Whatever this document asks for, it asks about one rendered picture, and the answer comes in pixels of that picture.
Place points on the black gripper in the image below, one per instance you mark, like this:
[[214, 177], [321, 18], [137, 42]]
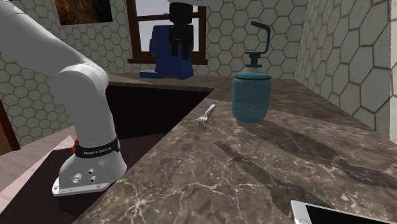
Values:
[[181, 15]]

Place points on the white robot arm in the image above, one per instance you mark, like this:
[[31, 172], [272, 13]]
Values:
[[80, 102]]

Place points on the blue kitchen appliance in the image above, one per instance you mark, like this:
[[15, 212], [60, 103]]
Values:
[[161, 59]]

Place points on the brown framed window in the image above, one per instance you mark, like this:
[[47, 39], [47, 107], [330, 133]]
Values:
[[145, 18]]

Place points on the silver fork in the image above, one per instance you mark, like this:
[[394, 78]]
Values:
[[206, 116]]

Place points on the teal pump dispenser bottle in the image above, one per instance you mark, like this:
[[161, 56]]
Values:
[[251, 99]]

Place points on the dark robot stand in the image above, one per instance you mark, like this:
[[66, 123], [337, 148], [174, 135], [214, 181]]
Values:
[[34, 192]]

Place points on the white tablet with black screen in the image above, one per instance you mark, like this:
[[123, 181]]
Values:
[[335, 217]]

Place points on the dark brown wall picture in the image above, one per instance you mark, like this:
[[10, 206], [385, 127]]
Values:
[[83, 11]]

